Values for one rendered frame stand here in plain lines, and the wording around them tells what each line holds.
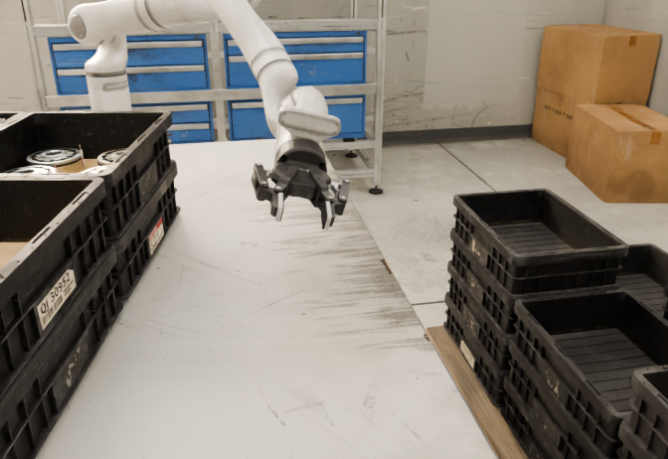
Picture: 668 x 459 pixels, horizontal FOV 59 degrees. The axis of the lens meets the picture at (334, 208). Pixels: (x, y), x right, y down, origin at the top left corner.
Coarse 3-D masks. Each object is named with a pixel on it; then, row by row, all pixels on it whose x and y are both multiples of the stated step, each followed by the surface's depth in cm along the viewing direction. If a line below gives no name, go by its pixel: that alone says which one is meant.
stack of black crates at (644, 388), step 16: (656, 368) 99; (640, 384) 96; (656, 384) 100; (640, 400) 98; (656, 400) 93; (640, 416) 97; (656, 416) 94; (624, 432) 101; (640, 432) 99; (656, 432) 94; (624, 448) 103; (640, 448) 98; (656, 448) 95
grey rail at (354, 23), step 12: (36, 24) 276; (48, 24) 277; (60, 24) 277; (192, 24) 281; (204, 24) 282; (276, 24) 289; (288, 24) 289; (300, 24) 290; (312, 24) 292; (324, 24) 293; (336, 24) 294; (348, 24) 295; (360, 24) 296; (372, 24) 297; (36, 36) 271; (48, 36) 272
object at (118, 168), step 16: (32, 112) 123; (48, 112) 123; (64, 112) 123; (80, 112) 123; (96, 112) 123; (112, 112) 123; (128, 112) 123; (144, 112) 123; (160, 112) 123; (0, 128) 112; (160, 128) 115; (144, 144) 105; (128, 160) 97; (0, 176) 88; (16, 176) 88; (32, 176) 88; (48, 176) 88; (64, 176) 88; (80, 176) 88; (96, 176) 88; (112, 176) 90
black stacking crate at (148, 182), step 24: (48, 120) 124; (72, 120) 124; (96, 120) 124; (120, 120) 124; (144, 120) 124; (0, 144) 111; (24, 144) 119; (48, 144) 126; (72, 144) 126; (96, 144) 126; (120, 144) 126; (168, 144) 123; (0, 168) 110; (144, 168) 109; (168, 168) 123; (120, 192) 96; (144, 192) 107; (120, 216) 96
